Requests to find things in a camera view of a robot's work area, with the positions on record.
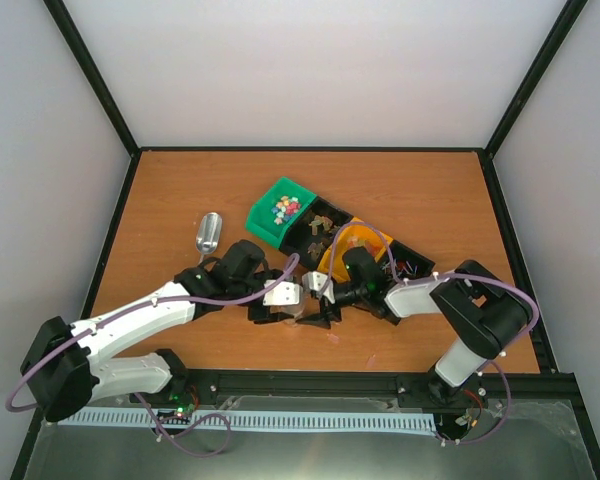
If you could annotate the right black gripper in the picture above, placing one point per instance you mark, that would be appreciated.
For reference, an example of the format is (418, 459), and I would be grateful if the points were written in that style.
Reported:
(326, 310)

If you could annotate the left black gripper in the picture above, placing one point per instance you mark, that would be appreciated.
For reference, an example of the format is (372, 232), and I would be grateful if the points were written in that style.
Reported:
(262, 317)

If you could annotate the clear plastic jar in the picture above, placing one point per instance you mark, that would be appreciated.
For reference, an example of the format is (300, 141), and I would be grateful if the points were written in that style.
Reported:
(296, 311)

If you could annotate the black bin with popsicle candies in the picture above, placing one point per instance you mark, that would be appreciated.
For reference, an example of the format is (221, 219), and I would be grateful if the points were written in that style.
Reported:
(312, 231)

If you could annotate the yellow plastic bin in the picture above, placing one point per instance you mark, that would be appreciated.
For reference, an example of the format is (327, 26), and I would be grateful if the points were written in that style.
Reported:
(355, 235)

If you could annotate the black bin with lollipops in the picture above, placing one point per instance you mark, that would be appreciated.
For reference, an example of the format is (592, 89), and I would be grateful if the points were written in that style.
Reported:
(408, 263)

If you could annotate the metal scoop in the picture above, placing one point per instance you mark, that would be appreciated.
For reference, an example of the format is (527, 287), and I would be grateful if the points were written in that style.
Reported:
(208, 234)

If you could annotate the green plastic bin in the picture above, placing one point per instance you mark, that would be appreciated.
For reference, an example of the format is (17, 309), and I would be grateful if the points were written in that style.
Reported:
(273, 214)

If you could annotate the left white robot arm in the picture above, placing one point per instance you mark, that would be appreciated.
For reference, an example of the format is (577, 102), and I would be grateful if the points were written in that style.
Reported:
(69, 366)

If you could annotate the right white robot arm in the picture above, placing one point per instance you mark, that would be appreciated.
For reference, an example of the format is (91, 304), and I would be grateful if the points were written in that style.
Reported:
(486, 314)

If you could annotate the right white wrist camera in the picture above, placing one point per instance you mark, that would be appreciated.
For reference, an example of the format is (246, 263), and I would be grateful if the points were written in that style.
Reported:
(319, 285)

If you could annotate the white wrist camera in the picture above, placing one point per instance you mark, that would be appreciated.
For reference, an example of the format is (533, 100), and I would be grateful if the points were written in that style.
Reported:
(286, 293)
(319, 285)

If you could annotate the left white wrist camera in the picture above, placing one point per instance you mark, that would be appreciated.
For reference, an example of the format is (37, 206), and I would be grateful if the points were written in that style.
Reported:
(286, 293)

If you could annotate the light blue cable duct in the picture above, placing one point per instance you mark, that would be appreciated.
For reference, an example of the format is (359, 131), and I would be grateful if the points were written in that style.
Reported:
(257, 421)

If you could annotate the black aluminium rail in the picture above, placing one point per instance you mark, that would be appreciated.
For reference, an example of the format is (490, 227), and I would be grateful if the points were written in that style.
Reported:
(410, 390)

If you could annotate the metal base plate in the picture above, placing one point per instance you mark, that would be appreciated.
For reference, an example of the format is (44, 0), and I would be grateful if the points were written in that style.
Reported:
(524, 439)

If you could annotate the black frame post left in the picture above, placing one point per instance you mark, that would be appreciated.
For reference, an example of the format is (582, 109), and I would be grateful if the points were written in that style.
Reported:
(89, 68)

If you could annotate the black frame post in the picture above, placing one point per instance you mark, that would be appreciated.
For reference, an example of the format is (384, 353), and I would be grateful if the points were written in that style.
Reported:
(89, 68)
(558, 33)

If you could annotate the black frame post right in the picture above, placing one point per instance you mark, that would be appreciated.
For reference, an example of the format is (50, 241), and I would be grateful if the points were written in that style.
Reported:
(558, 33)

